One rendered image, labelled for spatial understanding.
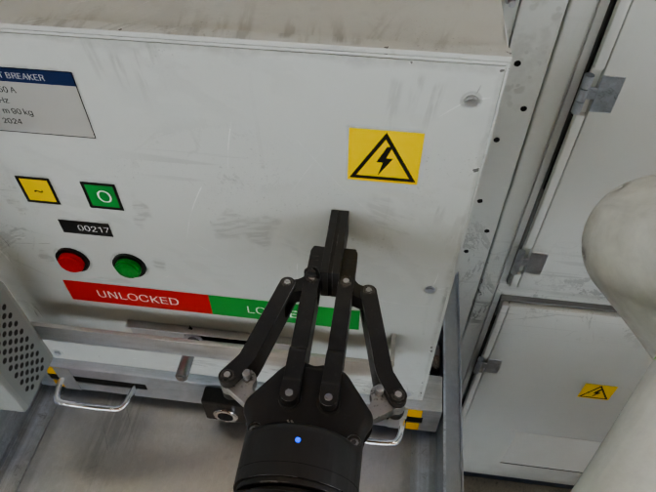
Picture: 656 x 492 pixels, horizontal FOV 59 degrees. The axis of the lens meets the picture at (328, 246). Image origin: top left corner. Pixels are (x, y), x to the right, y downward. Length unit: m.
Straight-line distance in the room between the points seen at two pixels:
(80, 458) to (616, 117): 0.79
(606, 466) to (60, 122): 0.45
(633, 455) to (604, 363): 0.82
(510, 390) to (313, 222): 0.84
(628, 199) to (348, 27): 0.27
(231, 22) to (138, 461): 0.58
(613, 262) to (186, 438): 0.57
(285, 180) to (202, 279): 0.17
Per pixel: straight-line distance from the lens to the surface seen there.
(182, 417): 0.84
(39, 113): 0.51
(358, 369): 0.61
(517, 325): 1.07
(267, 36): 0.41
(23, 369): 0.70
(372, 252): 0.52
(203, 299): 0.63
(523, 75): 0.74
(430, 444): 0.81
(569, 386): 1.26
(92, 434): 0.87
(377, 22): 0.43
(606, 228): 0.54
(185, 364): 0.67
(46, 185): 0.57
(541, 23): 0.71
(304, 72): 0.41
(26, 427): 0.90
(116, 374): 0.81
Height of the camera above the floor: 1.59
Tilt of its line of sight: 48 degrees down
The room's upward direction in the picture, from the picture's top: straight up
